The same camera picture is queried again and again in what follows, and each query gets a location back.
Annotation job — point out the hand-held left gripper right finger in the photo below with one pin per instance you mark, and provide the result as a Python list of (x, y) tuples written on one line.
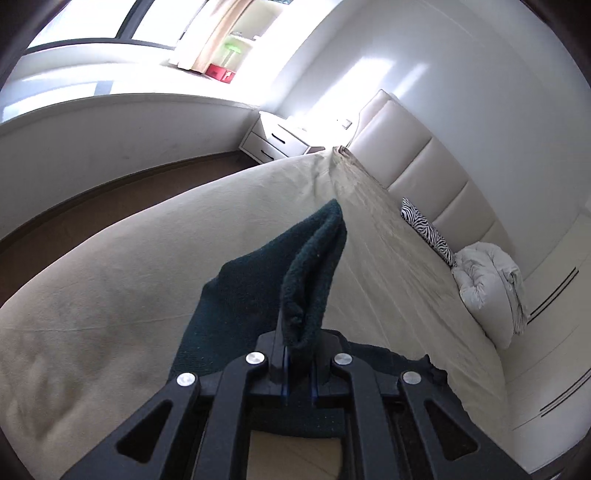
[(324, 369)]

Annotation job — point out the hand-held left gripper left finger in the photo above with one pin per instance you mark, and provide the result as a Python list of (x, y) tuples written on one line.
[(276, 369)]

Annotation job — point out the dark green knitted sweater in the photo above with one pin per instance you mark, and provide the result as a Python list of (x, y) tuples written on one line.
[(258, 286)]

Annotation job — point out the zebra print pillow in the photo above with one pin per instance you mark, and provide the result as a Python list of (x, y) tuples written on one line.
[(427, 228)]

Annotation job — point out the white folded duvet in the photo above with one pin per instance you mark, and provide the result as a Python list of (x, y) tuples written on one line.
[(489, 286)]

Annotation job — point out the bed with beige sheet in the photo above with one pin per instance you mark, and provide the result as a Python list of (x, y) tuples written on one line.
[(115, 277)]

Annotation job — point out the white wardrobe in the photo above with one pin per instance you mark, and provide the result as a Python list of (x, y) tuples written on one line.
[(554, 350)]

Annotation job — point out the white nightstand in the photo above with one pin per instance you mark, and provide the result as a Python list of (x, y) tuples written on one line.
[(277, 138)]

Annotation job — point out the cream padded headboard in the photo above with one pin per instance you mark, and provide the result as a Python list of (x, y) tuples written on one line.
[(415, 152)]

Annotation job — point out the red box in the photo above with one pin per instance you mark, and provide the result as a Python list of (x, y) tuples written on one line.
[(219, 73)]

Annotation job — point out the green table lamp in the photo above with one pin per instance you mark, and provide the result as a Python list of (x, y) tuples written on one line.
[(232, 48)]

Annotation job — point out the beige curtain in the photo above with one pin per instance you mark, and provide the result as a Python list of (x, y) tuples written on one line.
[(212, 32)]

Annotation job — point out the window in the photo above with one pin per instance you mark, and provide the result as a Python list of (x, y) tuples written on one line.
[(138, 21)]

